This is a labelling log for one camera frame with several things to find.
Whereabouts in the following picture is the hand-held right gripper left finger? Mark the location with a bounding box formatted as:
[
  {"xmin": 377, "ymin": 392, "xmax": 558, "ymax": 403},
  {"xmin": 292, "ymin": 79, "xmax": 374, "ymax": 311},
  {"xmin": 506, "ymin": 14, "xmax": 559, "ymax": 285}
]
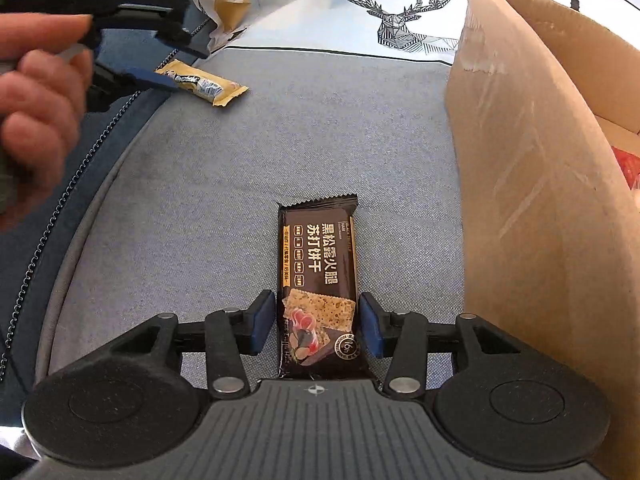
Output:
[{"xmin": 102, "ymin": 289, "xmax": 277, "ymax": 401}]

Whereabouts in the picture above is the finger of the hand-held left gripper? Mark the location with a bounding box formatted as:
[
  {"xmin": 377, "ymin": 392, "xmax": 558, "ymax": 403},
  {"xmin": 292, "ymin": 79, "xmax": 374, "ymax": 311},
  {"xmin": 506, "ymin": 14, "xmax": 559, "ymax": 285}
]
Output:
[
  {"xmin": 92, "ymin": 6, "xmax": 210, "ymax": 59},
  {"xmin": 87, "ymin": 61, "xmax": 179, "ymax": 112}
]

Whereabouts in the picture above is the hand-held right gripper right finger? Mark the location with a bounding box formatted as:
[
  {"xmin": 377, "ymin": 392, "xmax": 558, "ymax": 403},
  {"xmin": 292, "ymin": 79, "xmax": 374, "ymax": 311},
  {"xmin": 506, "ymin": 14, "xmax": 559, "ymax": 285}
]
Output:
[{"xmin": 359, "ymin": 292, "xmax": 531, "ymax": 401}]

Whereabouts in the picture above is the yellow snack bar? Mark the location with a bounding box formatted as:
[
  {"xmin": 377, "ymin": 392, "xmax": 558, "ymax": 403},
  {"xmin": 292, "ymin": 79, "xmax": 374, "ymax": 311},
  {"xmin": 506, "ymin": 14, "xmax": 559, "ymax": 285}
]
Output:
[{"xmin": 152, "ymin": 58, "xmax": 250, "ymax": 109}]

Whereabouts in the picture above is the dark cracker packet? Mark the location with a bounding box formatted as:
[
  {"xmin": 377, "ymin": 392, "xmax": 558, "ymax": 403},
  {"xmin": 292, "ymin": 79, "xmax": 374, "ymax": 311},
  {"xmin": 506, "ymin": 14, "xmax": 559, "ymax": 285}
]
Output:
[{"xmin": 276, "ymin": 194, "xmax": 373, "ymax": 381}]

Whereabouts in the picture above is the cardboard box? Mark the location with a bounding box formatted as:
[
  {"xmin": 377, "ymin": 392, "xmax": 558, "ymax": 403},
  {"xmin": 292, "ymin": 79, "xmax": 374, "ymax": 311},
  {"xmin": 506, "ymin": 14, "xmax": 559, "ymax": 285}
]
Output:
[{"xmin": 444, "ymin": 0, "xmax": 640, "ymax": 406}]

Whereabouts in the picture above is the red snack packet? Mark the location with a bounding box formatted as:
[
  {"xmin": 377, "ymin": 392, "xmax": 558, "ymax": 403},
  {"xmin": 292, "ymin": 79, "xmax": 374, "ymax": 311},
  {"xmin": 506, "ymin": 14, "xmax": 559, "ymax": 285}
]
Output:
[{"xmin": 612, "ymin": 145, "xmax": 640, "ymax": 191}]

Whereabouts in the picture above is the person's left hand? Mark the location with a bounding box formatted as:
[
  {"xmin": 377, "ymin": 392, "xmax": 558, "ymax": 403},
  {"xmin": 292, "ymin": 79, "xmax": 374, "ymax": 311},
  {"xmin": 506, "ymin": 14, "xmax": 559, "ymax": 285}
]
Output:
[{"xmin": 0, "ymin": 12, "xmax": 96, "ymax": 233}]

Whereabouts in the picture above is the printed grey sofa cover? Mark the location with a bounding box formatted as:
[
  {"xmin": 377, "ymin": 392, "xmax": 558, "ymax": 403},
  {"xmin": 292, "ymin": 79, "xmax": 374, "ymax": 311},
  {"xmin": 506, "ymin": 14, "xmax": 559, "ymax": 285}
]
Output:
[{"xmin": 42, "ymin": 0, "xmax": 640, "ymax": 391}]

